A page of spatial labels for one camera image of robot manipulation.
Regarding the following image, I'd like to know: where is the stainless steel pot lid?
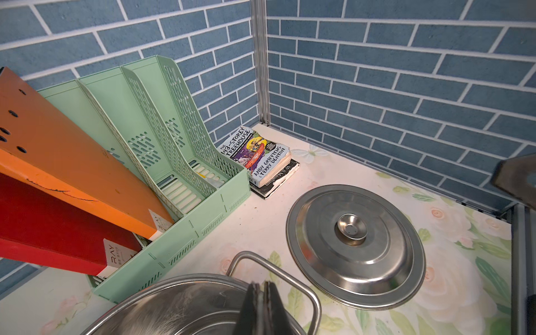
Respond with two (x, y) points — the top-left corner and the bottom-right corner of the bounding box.
(286, 184), (427, 311)

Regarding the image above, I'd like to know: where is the red file folder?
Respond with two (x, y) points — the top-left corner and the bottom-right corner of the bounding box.
(1, 174), (142, 278)

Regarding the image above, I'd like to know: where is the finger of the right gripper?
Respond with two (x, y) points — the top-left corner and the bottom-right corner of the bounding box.
(490, 154), (535, 209)

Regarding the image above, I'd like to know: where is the dark book underneath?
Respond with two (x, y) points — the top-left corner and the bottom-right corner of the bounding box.
(250, 159), (300, 199)

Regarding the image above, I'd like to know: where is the treehouse paperback book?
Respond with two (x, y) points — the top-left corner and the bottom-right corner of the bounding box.
(218, 126), (292, 188)

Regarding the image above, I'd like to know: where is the right aluminium corner post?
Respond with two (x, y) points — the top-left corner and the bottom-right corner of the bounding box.
(250, 0), (271, 126)

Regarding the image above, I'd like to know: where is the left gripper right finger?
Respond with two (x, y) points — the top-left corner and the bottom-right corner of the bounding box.
(262, 281), (293, 335)

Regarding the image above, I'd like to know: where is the floral table mat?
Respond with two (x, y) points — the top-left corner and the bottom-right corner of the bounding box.
(1, 120), (512, 334)

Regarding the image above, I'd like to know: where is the stainless steel stock pot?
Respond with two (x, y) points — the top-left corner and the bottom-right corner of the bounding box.
(84, 251), (322, 334)

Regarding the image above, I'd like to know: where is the green plastic file organizer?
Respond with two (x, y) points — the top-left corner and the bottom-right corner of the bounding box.
(40, 56), (251, 303)

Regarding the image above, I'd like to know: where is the orange file folder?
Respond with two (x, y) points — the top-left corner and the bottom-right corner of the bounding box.
(1, 67), (173, 241)

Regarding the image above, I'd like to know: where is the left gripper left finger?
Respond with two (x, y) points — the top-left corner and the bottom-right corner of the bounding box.
(233, 283), (263, 335)

